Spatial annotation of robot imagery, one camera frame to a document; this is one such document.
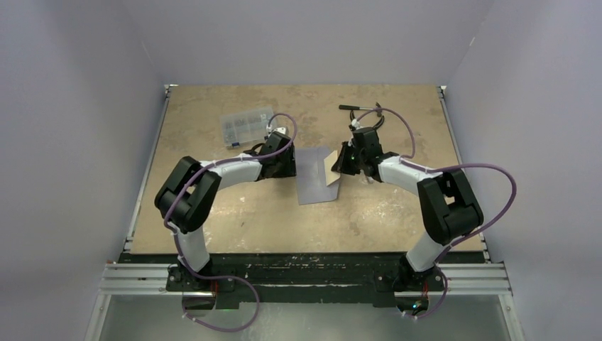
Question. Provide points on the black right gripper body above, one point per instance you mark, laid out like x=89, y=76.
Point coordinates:
x=355, y=159

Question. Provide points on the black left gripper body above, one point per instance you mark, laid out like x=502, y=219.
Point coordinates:
x=285, y=165

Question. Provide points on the cream lined letter paper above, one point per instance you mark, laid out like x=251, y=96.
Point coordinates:
x=331, y=176

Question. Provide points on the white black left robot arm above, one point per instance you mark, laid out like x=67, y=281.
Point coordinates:
x=185, y=200

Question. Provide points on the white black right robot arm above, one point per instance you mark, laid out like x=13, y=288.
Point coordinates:
x=448, y=205

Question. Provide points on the clear plastic screw box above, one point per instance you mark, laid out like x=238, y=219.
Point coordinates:
x=245, y=127

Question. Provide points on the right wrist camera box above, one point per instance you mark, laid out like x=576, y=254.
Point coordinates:
x=354, y=125

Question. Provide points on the black handled hammer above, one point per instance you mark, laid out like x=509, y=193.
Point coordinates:
x=352, y=109

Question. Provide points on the black aluminium base frame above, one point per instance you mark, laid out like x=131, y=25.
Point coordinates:
x=306, y=278

